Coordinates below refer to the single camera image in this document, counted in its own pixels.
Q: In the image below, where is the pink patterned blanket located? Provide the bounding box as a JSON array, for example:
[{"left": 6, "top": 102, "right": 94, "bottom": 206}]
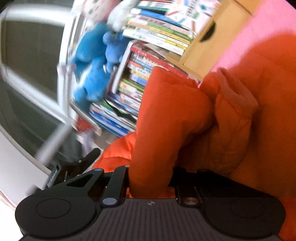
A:
[{"left": 197, "top": 0, "right": 296, "bottom": 88}]

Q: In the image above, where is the orange puffer jacket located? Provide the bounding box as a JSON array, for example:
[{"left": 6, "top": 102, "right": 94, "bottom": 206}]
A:
[{"left": 94, "top": 33, "right": 295, "bottom": 240}]

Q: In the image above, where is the row of upright books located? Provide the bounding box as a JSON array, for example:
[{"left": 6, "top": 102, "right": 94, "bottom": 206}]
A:
[{"left": 89, "top": 1, "right": 200, "bottom": 137}]

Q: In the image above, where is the pink white bunny plush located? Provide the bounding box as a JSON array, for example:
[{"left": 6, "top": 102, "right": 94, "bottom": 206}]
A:
[{"left": 82, "top": 0, "right": 139, "bottom": 32}]

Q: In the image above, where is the wooden drawer organizer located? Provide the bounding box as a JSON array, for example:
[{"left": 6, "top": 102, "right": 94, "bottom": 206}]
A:
[{"left": 166, "top": 1, "right": 261, "bottom": 80}]

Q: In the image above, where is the blue plush toy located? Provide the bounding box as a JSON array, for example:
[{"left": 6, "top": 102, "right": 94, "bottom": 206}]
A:
[{"left": 71, "top": 22, "right": 130, "bottom": 102}]

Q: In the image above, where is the white pencil pattern box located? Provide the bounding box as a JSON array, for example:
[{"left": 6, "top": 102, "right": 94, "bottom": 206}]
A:
[{"left": 166, "top": 0, "right": 221, "bottom": 34}]

